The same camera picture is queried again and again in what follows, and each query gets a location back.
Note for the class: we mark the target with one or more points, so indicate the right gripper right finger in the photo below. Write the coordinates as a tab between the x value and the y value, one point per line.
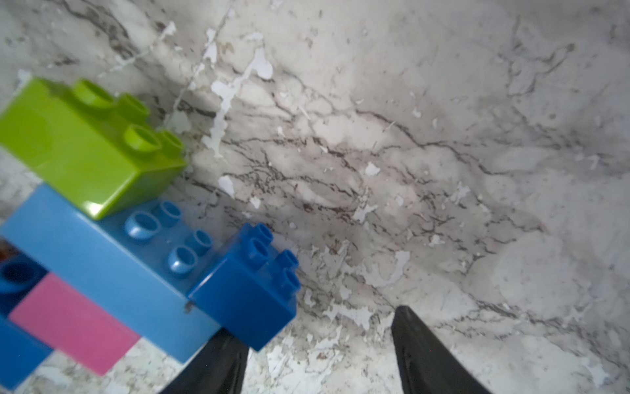
426	366

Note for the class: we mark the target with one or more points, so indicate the green lego brick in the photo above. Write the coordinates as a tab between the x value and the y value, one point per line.
97	151

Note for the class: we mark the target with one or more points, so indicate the pink lego brick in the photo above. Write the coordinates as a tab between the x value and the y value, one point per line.
65	320

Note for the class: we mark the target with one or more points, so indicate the dark blue lego brick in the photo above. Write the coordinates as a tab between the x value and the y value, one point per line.
250	287

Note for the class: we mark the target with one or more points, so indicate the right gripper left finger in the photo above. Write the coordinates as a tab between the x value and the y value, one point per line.
219	368

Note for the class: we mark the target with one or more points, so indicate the long blue lego brick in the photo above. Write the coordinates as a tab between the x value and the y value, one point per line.
138	265

